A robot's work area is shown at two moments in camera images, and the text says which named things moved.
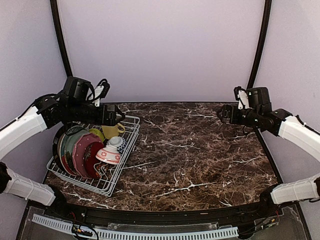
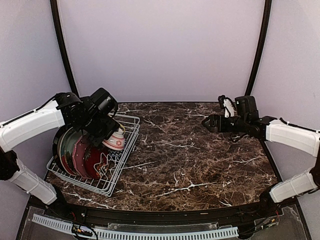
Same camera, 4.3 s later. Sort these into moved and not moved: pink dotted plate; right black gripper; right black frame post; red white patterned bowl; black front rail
Moved: red white patterned bowl; right black gripper
Not moved: right black frame post; black front rail; pink dotted plate
